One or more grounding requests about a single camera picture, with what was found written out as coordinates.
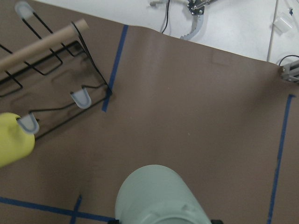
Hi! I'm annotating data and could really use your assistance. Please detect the aluminium frame post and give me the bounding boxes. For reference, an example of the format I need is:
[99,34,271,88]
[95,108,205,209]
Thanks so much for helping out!
[280,60,299,84]

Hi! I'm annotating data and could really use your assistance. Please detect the pale green plastic cup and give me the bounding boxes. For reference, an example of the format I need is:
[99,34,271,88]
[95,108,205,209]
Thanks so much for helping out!
[115,165,211,224]

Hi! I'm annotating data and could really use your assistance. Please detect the yellow plastic cup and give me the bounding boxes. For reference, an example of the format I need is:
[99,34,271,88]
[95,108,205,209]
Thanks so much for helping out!
[0,112,35,168]

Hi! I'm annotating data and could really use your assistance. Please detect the grabber stick with claw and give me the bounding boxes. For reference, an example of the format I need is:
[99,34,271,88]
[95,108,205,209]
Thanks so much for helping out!
[149,0,220,40]

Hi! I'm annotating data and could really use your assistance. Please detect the black wire cup rack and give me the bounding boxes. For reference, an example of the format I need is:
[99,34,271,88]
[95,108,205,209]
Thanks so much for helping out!
[0,10,112,140]

